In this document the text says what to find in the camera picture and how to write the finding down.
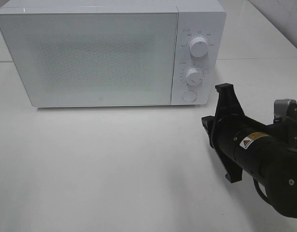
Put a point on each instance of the white microwave oven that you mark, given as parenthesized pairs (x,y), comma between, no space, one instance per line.
(194,17)

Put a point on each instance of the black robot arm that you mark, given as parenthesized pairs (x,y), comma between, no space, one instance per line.
(280,195)

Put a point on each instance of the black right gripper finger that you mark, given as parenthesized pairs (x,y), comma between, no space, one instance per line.
(228,103)

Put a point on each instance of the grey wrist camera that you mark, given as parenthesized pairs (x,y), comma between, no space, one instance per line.
(285,121)

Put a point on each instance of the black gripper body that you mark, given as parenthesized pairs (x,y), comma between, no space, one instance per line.
(244,144)

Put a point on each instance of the round white door button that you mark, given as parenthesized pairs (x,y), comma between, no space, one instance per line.
(189,96)

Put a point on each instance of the white microwave door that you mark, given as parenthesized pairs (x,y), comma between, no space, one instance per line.
(74,60)

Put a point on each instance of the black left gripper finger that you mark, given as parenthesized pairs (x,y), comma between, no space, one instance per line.
(207,123)

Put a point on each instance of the white microwave knob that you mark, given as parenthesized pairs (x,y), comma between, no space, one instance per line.
(194,76)
(198,46)

